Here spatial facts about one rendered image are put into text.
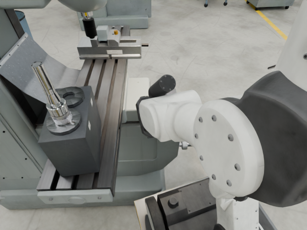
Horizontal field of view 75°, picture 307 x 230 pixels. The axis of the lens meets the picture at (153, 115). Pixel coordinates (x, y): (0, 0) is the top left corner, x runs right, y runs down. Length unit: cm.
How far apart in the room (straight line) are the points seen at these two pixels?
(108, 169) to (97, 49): 71
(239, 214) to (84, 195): 51
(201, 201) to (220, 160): 93
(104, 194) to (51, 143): 23
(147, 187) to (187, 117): 125
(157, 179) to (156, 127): 122
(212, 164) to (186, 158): 171
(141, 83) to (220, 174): 103
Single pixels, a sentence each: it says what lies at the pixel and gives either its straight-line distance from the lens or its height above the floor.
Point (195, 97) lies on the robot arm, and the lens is 42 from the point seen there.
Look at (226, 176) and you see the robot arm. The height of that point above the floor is 145.
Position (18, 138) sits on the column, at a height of 76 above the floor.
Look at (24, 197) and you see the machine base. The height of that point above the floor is 17.
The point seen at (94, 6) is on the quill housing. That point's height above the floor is 134.
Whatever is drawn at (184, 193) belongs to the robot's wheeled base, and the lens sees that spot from 109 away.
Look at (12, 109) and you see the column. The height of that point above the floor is 94.
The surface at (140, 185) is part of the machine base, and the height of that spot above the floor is 20.
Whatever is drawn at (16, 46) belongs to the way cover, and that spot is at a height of 114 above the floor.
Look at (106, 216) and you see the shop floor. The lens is 170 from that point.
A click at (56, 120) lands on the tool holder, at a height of 121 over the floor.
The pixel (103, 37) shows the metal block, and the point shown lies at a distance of 119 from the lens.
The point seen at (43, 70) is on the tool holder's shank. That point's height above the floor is 134.
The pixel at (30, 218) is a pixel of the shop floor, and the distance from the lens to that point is 188.
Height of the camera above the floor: 159
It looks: 47 degrees down
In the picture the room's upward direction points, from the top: straight up
